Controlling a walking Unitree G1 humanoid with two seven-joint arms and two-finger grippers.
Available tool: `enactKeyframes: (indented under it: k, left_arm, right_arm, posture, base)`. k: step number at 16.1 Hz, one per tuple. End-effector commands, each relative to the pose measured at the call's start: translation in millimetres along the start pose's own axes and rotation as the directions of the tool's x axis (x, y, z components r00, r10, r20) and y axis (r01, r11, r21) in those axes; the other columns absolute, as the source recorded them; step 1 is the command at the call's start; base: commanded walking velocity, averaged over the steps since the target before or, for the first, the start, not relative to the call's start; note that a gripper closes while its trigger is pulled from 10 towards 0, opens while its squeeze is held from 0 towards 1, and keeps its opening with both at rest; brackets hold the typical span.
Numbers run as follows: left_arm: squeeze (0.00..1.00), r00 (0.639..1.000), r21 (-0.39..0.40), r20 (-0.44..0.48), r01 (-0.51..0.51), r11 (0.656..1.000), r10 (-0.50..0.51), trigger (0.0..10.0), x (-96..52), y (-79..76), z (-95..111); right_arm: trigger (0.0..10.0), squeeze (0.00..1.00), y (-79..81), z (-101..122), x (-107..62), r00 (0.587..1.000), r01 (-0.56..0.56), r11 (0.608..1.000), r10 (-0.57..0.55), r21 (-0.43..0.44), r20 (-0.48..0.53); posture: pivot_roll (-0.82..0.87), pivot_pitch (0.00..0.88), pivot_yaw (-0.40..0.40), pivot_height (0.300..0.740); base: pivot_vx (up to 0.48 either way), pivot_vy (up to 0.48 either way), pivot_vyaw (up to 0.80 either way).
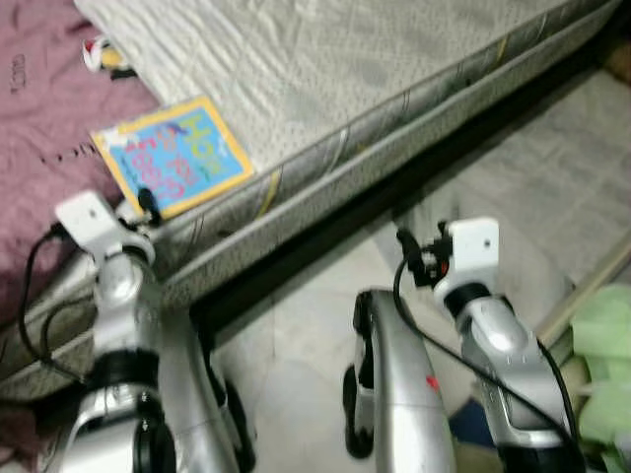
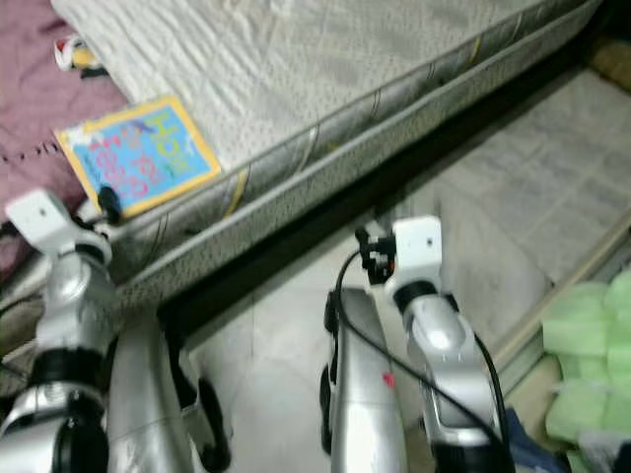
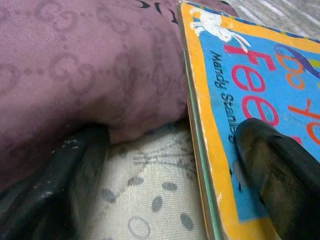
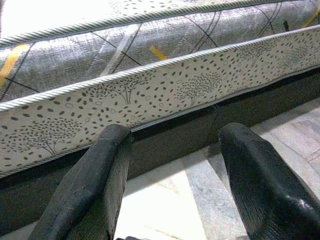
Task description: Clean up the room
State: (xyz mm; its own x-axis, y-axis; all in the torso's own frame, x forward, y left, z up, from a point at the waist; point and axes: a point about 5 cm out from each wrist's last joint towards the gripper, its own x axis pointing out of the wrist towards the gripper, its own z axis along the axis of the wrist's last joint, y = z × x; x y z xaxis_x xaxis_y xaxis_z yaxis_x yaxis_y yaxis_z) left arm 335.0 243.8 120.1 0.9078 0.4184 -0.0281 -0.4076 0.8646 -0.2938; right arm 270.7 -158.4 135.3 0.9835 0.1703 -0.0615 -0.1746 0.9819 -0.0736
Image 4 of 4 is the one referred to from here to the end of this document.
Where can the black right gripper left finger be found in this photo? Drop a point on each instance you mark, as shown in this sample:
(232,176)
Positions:
(80,185)

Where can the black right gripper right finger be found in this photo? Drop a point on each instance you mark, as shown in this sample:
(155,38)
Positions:
(267,185)

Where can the black bed base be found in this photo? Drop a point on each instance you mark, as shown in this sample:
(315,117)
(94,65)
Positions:
(162,155)

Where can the white quilted mattress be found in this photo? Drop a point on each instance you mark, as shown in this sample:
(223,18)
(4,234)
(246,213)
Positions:
(160,82)

